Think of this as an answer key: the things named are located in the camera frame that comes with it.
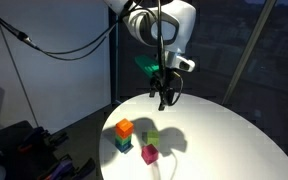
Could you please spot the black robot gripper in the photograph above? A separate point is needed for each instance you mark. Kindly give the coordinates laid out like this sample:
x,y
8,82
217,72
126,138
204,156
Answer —
x,y
161,84

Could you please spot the lime green cube block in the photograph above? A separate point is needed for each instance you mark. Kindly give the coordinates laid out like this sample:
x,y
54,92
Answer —
x,y
151,137

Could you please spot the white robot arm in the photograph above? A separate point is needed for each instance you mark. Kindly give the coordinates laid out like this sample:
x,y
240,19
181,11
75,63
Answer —
x,y
167,27

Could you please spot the orange cube block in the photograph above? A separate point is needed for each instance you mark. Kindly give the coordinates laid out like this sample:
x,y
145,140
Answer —
x,y
124,128

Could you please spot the dark green cube block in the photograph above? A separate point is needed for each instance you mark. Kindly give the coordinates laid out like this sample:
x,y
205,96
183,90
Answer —
x,y
122,140

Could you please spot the pink cube block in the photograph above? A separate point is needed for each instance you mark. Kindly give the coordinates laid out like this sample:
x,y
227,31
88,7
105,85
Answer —
x,y
149,154

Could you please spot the blue cube block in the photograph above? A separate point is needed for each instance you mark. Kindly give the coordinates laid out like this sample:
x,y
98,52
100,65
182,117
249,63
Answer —
x,y
124,147

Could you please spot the round white table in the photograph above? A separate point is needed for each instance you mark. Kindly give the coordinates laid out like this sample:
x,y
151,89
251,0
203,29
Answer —
x,y
198,140

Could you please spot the purple spring clamp upper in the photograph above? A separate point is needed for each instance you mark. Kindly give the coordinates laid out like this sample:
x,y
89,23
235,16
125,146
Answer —
x,y
39,137

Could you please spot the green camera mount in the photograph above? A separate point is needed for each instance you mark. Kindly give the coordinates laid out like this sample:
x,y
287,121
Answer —
x,y
147,65

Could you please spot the grey diagonal window frame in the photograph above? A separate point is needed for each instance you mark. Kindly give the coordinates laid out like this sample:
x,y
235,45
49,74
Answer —
x,y
260,23

